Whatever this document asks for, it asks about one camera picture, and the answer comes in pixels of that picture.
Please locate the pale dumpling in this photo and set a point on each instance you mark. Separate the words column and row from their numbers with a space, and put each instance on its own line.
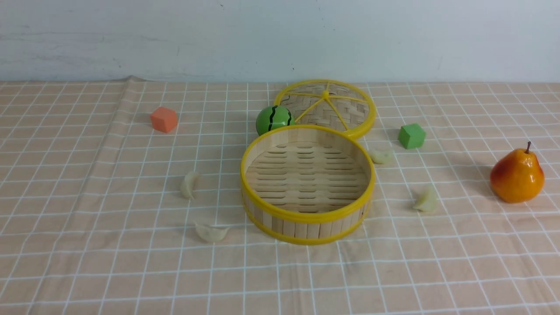
column 186, row 187
column 381, row 156
column 210, row 233
column 428, row 201

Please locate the bamboo steamer tray yellow rim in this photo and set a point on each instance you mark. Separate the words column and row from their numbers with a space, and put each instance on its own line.
column 307, row 185

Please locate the bamboo steamer lid yellow rim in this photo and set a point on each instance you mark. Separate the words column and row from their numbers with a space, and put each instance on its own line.
column 330, row 103

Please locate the green watermelon toy ball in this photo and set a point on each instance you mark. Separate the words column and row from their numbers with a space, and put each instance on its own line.
column 273, row 117

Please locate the orange foam cube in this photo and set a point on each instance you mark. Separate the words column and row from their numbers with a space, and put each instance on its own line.
column 164, row 119

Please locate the green foam cube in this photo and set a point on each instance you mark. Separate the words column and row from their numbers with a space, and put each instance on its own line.
column 411, row 136

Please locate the checkered beige tablecloth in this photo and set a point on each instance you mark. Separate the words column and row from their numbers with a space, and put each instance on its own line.
column 93, row 222

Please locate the orange yellow toy pear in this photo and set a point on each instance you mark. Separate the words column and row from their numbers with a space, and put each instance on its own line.
column 517, row 177

